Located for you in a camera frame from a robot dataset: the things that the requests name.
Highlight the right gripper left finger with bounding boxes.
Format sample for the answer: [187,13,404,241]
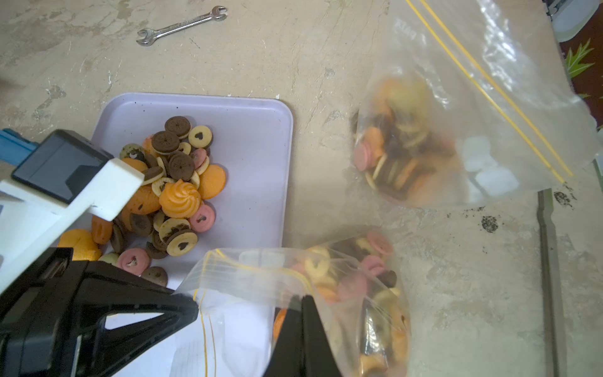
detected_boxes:
[1,248,198,376]

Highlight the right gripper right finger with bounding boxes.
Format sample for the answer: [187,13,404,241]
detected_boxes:
[263,295,342,377]

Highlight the clear bag of donuts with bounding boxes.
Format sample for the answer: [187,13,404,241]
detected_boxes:
[171,229,411,376]

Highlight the pile of poured cookies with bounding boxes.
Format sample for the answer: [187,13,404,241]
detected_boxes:
[58,116,227,287]

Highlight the clear bag of cookies back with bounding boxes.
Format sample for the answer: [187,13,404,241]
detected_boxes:
[353,1,602,208]

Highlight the lavender plastic tray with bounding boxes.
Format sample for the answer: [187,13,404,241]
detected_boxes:
[58,91,295,377]

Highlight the silver wrench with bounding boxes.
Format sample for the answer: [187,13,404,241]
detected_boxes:
[136,6,228,47]

